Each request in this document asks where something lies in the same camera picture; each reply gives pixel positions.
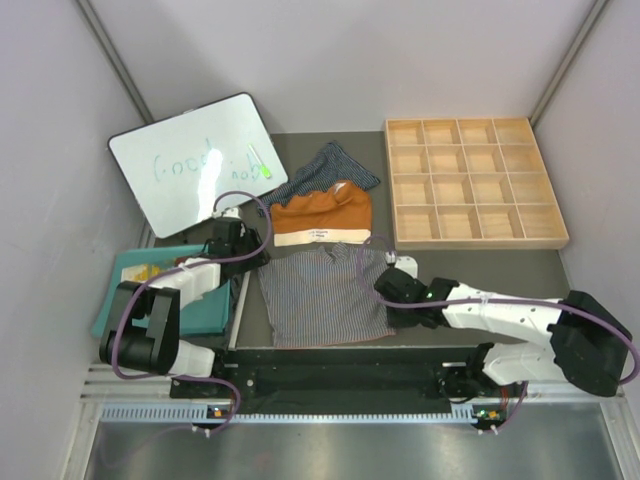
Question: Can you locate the green marker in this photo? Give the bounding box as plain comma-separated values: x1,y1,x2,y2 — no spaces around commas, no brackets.
248,144,271,179

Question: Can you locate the yellow picture book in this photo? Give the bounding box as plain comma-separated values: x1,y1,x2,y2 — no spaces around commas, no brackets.
120,262,173,283

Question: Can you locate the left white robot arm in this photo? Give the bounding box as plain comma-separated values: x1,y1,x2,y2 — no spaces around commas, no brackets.
99,217,270,397

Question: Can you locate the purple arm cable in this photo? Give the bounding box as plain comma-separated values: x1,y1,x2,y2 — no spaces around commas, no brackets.
108,190,275,431
356,234,640,431

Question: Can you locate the grey striped underwear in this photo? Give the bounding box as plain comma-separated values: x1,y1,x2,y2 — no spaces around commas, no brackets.
258,243,395,349

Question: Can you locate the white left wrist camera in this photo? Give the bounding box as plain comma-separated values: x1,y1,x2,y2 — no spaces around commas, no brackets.
212,207,242,220

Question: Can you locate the orange underwear white waistband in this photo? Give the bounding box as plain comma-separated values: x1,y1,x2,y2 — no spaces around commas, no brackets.
270,180,373,247

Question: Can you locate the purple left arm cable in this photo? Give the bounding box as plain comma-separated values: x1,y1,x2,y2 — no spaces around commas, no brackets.
108,190,275,431

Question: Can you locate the teal folder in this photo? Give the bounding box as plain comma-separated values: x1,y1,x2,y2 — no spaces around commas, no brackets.
91,245,231,338

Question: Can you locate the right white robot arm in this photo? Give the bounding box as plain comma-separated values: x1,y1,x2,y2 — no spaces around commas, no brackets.
374,267,632,397

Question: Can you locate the wooden compartment tray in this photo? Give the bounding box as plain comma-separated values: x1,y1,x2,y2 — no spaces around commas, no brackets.
385,117,569,250

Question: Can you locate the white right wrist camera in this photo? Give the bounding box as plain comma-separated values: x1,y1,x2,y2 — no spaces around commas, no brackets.
385,252,418,278

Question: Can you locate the dark blue striped underwear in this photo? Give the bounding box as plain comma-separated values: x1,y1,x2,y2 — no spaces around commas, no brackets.
261,141,381,213

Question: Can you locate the white whiteboard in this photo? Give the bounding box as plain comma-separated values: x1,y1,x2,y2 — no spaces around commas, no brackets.
108,93,288,238

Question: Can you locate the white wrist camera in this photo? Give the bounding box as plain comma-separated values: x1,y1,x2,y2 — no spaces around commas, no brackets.
385,252,418,278
212,207,242,220

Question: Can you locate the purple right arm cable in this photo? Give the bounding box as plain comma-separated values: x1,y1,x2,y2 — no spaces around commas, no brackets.
356,234,640,431

